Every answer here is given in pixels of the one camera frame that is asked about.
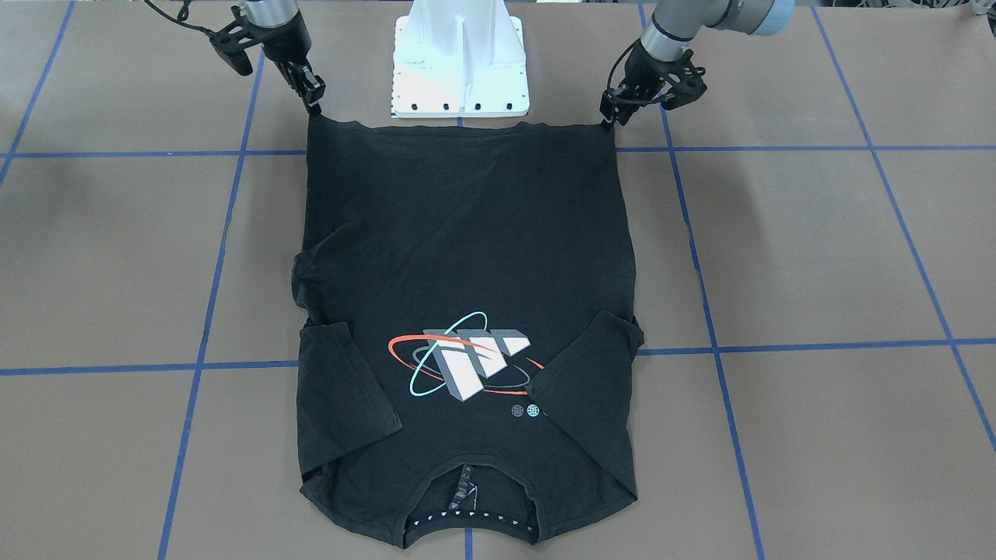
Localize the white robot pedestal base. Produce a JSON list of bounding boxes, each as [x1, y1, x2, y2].
[[389, 1, 531, 118]]

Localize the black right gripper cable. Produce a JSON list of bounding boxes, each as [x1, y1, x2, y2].
[[144, 0, 226, 40]]

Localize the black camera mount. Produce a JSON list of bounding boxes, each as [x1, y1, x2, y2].
[[209, 16, 261, 75], [659, 51, 707, 110]]

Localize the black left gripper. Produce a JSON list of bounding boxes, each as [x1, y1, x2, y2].
[[600, 39, 686, 125]]

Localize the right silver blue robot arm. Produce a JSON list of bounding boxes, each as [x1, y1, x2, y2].
[[236, 1, 326, 116]]

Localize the black graphic t-shirt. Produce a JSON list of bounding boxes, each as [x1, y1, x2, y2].
[[292, 116, 644, 548]]

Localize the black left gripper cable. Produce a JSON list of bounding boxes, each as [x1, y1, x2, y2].
[[605, 43, 643, 98]]

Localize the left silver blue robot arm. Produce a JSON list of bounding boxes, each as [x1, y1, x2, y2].
[[600, 1, 796, 125]]

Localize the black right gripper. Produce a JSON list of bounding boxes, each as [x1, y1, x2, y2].
[[257, 20, 326, 116]]

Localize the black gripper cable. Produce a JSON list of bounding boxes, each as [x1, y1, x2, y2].
[[605, 43, 643, 98], [144, 0, 226, 40]]

